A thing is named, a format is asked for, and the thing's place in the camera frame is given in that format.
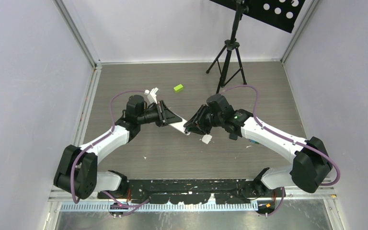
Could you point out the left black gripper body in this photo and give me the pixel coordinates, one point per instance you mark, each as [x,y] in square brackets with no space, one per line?
[161,120]

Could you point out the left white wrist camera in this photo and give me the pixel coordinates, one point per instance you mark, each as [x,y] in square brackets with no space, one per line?
[152,95]

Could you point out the black perforated board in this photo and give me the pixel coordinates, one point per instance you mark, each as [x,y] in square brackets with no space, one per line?
[280,14]

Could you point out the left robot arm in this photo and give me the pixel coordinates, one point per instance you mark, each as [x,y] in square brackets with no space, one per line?
[77,172]

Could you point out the white remote control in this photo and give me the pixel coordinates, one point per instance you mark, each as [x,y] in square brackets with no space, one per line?
[179,126]

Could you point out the blue green lego block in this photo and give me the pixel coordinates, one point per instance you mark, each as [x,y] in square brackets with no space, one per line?
[254,142]

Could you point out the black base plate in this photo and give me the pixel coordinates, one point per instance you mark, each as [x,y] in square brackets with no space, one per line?
[192,191]

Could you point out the black tripod stand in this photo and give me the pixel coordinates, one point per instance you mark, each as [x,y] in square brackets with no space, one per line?
[230,45]

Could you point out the white battery cover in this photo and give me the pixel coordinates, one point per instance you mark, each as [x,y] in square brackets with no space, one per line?
[206,138]

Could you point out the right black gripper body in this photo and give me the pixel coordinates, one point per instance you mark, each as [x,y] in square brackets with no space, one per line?
[205,119]

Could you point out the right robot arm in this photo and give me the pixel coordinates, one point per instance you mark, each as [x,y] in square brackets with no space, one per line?
[308,158]

